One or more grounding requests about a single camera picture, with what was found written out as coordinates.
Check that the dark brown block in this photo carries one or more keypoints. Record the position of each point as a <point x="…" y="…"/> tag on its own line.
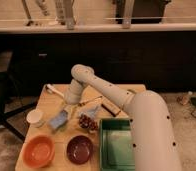
<point x="112" y="109"/>

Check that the orange bowl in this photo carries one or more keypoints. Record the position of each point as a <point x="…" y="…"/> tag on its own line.
<point x="38" y="152"/>

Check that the metal frame leg right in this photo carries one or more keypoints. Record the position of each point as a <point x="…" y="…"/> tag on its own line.
<point x="127" y="15"/>

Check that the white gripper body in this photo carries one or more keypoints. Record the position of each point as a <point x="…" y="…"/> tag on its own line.
<point x="74" y="92"/>

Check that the thin wooden stick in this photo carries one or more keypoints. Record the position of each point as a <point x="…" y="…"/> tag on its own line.
<point x="88" y="101"/>

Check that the black office chair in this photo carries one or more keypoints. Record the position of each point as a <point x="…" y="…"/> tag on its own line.
<point x="5" y="58"/>

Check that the white brush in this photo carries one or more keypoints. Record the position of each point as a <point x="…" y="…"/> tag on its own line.
<point x="52" y="89"/>

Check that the dark purple bowl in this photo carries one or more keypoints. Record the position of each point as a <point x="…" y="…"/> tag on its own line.
<point x="79" y="149"/>

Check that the metal frame leg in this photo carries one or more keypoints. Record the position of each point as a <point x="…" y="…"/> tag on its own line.
<point x="127" y="15"/>
<point x="69" y="17"/>

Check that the metal frame leg left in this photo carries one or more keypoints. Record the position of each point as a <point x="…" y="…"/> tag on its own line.
<point x="69" y="17"/>

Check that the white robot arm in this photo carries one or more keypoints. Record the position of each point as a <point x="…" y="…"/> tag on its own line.
<point x="153" y="140"/>

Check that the green plastic bin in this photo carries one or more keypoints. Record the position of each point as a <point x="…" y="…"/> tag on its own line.
<point x="115" y="146"/>

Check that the dark cabinet counter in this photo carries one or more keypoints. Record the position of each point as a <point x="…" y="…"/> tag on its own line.
<point x="160" y="60"/>

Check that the clear plastic cup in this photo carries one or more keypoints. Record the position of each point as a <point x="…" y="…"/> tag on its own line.
<point x="35" y="118"/>

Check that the bag of red items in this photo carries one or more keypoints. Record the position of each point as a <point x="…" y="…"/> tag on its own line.
<point x="87" y="119"/>

